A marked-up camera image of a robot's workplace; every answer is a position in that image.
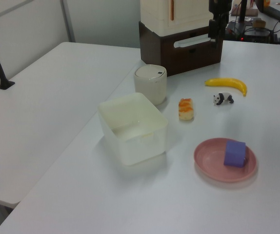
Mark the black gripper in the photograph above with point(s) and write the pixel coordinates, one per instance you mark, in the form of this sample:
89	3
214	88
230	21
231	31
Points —
220	6

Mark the white open plastic tub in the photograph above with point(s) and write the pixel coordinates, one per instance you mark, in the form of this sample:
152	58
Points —
132	136

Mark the purple cube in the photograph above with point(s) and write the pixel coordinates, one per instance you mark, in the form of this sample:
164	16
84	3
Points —
234	153

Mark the black upright stand post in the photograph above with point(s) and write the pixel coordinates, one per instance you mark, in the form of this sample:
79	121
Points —
242	11

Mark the small brown box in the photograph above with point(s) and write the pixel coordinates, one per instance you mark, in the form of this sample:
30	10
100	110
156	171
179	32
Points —
259	22

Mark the yellow toy banana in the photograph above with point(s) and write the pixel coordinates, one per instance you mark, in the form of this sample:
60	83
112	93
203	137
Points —
230	82

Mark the small panda figurine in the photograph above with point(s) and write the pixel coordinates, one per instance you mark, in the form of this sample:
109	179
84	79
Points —
223	98

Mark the dark brown wooden cabinet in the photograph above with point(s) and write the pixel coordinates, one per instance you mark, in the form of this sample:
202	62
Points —
154	51

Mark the pink plate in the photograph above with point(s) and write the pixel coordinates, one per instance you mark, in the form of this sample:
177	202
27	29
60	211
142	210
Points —
210	158

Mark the toy salmon sushi piece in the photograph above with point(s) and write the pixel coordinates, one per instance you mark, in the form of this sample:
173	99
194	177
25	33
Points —
186	109

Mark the small white lidded bin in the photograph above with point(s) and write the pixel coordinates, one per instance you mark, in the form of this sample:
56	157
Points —
150	84

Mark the black electronics box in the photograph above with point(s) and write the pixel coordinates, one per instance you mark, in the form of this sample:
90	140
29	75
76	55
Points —
254	33

